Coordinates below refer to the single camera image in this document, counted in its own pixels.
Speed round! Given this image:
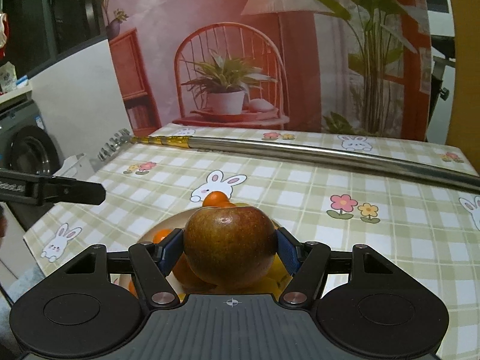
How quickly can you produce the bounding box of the printed room backdrop cloth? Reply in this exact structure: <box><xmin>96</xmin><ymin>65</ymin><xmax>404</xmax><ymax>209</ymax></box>
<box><xmin>101</xmin><ymin>0</ymin><xmax>431</xmax><ymax>141</ymax></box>

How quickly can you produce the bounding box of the small orange tangerine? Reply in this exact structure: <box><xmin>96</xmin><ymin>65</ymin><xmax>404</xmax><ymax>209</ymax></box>
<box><xmin>202</xmin><ymin>191</ymin><xmax>234</xmax><ymax>208</ymax></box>

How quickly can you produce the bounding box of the yellow orange citrus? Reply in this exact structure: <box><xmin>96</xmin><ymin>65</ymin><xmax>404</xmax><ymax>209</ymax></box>
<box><xmin>172</xmin><ymin>254</ymin><xmax>216</xmax><ymax>293</ymax></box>

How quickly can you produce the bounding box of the white cabinet panel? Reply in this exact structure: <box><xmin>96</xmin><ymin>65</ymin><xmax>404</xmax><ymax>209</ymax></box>
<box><xmin>31</xmin><ymin>40</ymin><xmax>130</xmax><ymax>172</ymax></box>

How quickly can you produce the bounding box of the checkered bunny tablecloth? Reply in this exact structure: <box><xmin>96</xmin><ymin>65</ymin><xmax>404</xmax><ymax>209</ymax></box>
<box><xmin>24</xmin><ymin>144</ymin><xmax>479</xmax><ymax>359</ymax></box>

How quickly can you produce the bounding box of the grey washing machine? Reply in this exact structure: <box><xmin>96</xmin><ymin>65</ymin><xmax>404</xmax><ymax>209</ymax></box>
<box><xmin>0</xmin><ymin>97</ymin><xmax>65</xmax><ymax>233</ymax></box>

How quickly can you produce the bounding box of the wooden board panel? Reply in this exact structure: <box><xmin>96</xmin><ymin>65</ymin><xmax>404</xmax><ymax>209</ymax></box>
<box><xmin>447</xmin><ymin>0</ymin><xmax>479</xmax><ymax>170</ymax></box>

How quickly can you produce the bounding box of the long metal back scratcher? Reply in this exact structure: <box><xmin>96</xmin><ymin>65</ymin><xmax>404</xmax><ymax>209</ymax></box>
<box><xmin>97</xmin><ymin>128</ymin><xmax>479</xmax><ymax>194</ymax></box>

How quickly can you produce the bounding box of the yellow lemon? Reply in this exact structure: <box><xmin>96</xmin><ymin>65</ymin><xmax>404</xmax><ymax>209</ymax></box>
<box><xmin>240</xmin><ymin>255</ymin><xmax>292</xmax><ymax>299</ymax></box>

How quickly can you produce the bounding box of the black office chair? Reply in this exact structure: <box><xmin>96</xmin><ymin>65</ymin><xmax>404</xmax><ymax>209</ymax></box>
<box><xmin>426</xmin><ymin>35</ymin><xmax>456</xmax><ymax>145</ymax></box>

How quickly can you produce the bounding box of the red brown apple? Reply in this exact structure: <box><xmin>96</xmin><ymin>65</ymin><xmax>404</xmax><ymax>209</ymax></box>
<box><xmin>183</xmin><ymin>206</ymin><xmax>278</xmax><ymax>289</ymax></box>

